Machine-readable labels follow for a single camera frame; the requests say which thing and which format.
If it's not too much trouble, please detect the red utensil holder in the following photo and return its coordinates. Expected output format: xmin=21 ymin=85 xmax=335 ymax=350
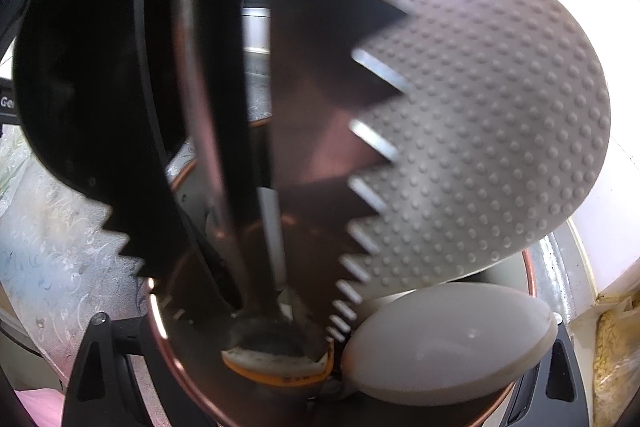
xmin=145 ymin=117 xmax=538 ymax=427

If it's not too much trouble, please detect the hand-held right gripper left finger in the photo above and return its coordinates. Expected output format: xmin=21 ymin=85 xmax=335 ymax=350
xmin=62 ymin=312 xmax=166 ymax=427

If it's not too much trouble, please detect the person's pink garment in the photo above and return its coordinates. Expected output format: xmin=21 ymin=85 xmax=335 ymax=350
xmin=15 ymin=388 xmax=67 ymax=427

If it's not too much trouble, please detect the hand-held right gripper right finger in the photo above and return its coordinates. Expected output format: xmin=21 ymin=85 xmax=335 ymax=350
xmin=505 ymin=322 xmax=591 ymax=427

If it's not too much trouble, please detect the white ceramic spoon blue print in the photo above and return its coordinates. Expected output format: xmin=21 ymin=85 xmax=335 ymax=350
xmin=341 ymin=282 xmax=559 ymax=408

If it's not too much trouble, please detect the black ladle serrated handle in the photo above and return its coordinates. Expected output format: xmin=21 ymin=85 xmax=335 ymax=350
xmin=12 ymin=0 xmax=241 ymax=313

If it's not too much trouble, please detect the white rice paddle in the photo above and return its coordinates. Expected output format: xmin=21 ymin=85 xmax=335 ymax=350
xmin=350 ymin=0 xmax=612 ymax=303

